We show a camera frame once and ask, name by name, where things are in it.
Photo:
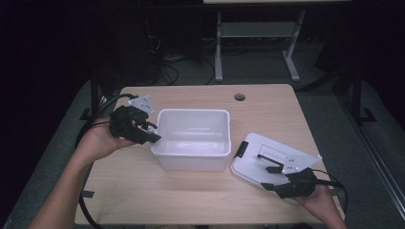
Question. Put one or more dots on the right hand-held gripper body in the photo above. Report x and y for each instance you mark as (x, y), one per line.
(299, 186)

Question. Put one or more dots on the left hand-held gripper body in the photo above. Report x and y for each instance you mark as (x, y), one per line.
(124, 124)

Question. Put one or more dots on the white plastic storage box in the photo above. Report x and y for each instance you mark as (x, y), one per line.
(194, 140)

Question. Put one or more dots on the person's right hand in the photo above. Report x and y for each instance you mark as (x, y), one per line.
(318, 198)

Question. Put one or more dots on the person's left hand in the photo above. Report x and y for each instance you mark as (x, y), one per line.
(100, 140)

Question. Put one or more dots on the black metal stand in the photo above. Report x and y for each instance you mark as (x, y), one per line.
(94, 95)
(358, 95)

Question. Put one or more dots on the grey metal desk frame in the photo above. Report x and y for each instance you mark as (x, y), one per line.
(254, 30)

